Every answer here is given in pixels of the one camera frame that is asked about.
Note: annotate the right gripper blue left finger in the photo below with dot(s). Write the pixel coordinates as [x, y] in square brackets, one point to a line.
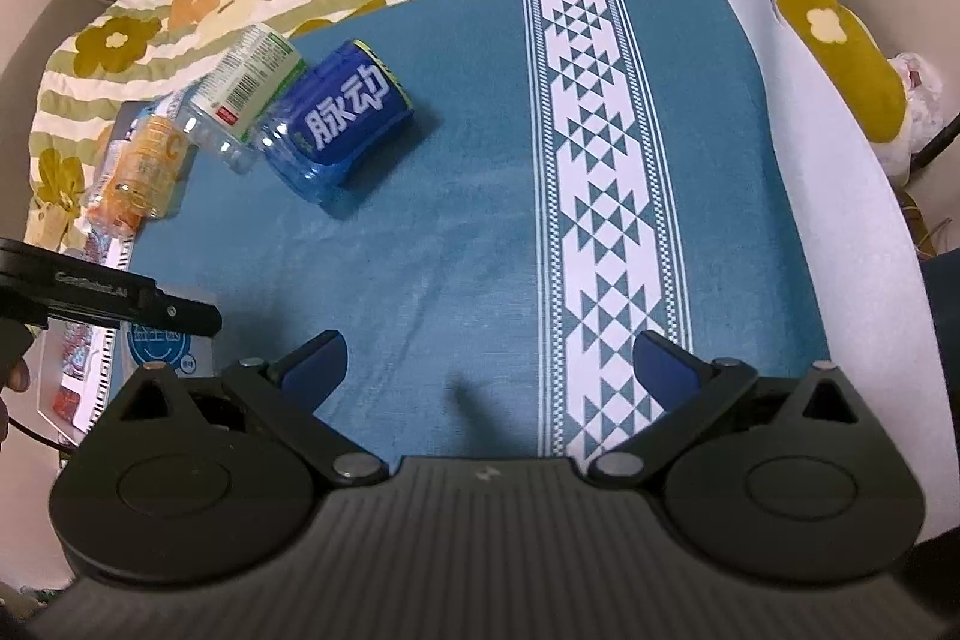
[309, 375]

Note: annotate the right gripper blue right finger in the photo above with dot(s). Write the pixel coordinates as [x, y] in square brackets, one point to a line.
[668, 373]

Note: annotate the person left hand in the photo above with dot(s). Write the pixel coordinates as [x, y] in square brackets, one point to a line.
[17, 381]

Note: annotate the pink orange plastic bottle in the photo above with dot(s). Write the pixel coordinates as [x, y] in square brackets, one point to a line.
[106, 208]

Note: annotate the orange label plastic bottle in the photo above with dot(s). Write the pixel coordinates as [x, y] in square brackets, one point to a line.
[149, 167]

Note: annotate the blue patterned cloth mat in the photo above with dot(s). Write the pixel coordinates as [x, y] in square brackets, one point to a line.
[578, 171]

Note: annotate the blue plastic bottle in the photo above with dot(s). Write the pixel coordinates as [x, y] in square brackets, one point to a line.
[316, 132]

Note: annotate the green label clear bottle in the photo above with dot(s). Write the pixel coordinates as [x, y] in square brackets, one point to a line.
[220, 112]

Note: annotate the white plush toy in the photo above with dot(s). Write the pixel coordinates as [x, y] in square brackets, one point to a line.
[921, 116]

